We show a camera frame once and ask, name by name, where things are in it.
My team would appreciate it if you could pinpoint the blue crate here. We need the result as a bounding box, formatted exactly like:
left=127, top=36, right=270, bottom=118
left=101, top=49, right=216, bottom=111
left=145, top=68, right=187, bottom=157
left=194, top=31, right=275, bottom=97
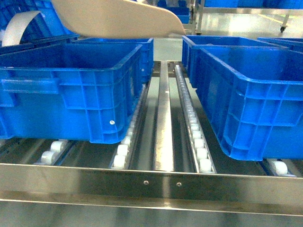
left=74, top=38, right=154, bottom=84
left=0, top=0, right=79, bottom=54
left=258, top=37, right=303, bottom=52
left=182, top=35, right=285, bottom=80
left=192, top=46, right=303, bottom=161
left=0, top=43, right=143, bottom=144

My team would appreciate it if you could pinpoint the blue crate far left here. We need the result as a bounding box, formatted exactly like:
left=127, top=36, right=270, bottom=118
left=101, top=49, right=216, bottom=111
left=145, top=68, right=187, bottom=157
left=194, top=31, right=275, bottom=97
left=0, top=0, right=79, bottom=54

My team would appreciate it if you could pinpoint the blue crate left rear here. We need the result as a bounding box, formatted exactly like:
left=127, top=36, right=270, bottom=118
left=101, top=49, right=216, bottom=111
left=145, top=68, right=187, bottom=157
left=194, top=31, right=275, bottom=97
left=74, top=38, right=154, bottom=84

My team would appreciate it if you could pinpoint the blue crate far right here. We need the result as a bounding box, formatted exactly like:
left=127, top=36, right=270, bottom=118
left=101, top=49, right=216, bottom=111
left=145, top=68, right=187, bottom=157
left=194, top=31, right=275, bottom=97
left=258, top=37, right=303, bottom=52

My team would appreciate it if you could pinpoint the blue crate left front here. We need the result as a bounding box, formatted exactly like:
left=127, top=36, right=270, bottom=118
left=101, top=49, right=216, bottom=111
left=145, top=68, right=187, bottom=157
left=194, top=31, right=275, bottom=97
left=0, top=43, right=143, bottom=144

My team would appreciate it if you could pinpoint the white rolled sheet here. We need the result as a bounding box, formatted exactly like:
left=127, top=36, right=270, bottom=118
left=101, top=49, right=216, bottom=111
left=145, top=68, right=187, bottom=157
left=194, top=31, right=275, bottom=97
left=1, top=10, right=41, bottom=47

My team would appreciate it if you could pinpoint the blue crate right rear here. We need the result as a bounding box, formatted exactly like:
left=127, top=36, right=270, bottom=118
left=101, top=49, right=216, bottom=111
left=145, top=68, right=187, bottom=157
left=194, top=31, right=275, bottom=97
left=182, top=35, right=285, bottom=80

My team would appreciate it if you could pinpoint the beige plastic dustpan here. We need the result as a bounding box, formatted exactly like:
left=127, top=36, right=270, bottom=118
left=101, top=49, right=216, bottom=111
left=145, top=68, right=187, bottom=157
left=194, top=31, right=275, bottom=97
left=52, top=0, right=185, bottom=39

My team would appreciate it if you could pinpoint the stainless steel roller shelf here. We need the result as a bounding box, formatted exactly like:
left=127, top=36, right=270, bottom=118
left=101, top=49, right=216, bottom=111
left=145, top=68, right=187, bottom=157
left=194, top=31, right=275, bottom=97
left=0, top=61, right=303, bottom=217

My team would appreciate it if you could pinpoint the blue crate right front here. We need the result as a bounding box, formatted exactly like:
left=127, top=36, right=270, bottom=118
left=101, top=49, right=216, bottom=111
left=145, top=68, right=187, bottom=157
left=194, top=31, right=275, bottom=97
left=192, top=46, right=303, bottom=161

